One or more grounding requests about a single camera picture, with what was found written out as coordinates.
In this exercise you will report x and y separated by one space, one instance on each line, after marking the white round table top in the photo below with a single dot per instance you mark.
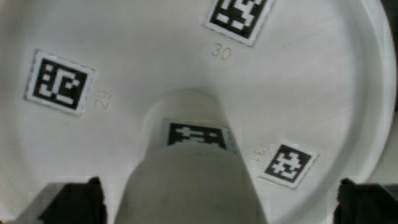
288 57

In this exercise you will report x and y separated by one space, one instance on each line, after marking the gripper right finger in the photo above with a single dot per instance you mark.
366 203

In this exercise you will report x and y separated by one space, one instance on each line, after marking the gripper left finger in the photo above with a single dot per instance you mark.
68 204

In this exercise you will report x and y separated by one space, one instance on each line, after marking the white cylindrical table leg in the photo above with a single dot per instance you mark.
188 187

